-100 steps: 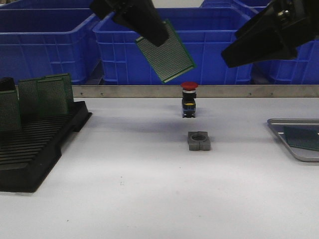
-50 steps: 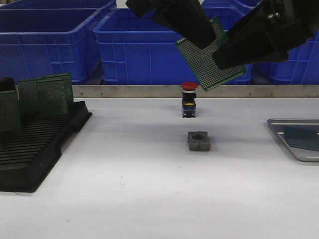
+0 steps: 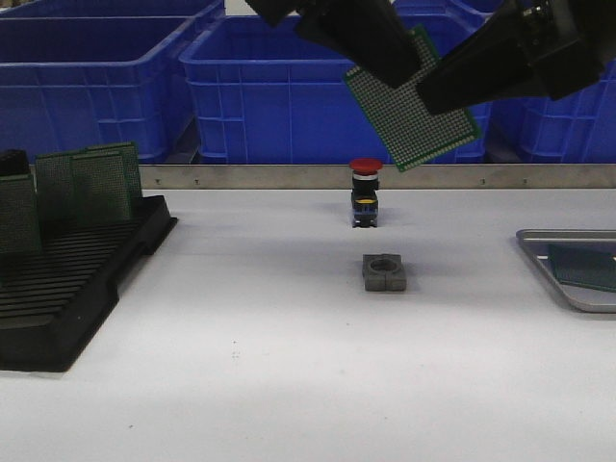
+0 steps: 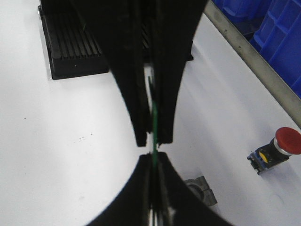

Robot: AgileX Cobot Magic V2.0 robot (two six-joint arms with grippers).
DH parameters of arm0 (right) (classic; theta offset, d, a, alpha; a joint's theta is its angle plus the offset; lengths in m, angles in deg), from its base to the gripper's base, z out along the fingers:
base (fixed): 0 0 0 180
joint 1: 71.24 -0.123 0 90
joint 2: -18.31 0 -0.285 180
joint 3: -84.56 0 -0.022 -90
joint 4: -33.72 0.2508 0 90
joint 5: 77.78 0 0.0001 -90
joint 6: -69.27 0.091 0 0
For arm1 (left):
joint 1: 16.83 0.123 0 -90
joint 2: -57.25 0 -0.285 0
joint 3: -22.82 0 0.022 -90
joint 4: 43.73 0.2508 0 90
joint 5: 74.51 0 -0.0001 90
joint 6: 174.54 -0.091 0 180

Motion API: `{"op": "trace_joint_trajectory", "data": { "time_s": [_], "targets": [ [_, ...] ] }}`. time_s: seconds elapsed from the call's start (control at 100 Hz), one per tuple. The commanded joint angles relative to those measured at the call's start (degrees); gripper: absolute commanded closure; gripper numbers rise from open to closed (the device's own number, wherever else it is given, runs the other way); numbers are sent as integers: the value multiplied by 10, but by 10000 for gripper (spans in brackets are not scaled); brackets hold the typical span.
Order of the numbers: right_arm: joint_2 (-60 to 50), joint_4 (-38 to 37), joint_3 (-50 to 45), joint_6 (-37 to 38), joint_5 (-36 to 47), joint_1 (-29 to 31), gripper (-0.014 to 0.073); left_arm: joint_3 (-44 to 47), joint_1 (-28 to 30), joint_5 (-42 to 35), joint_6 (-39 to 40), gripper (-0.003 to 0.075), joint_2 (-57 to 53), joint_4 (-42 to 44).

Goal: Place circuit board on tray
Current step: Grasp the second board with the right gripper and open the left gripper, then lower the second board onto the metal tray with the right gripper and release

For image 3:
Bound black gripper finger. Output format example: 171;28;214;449
295;0;422;89
245;0;301;27

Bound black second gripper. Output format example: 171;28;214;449
416;1;615;115

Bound green circuit board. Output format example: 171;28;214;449
344;24;484;172
548;244;615;293
1;174;42;256
71;152;132;225

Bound rear right green board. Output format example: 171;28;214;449
86;141;142;207

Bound silver metal tray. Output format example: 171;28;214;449
516;229;615;315

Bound black slotted board rack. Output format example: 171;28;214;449
1;149;176;372

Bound far right blue crate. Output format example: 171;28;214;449
393;0;501;27

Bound centre blue plastic crate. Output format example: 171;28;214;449
178;13;492;165

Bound blue plastic crate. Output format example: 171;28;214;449
178;13;492;165
489;60;615;164
1;16;196;164

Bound right blue plastic crate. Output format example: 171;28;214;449
489;60;615;164

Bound red emergency stop button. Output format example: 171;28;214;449
349;158;383;228

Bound left blue plastic crate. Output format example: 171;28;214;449
1;16;196;164

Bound far left blue crate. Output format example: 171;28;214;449
1;0;226;29

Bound grey square mounting block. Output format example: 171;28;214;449
362;254;407;292

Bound metal table edge rail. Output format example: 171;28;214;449
140;164;615;190

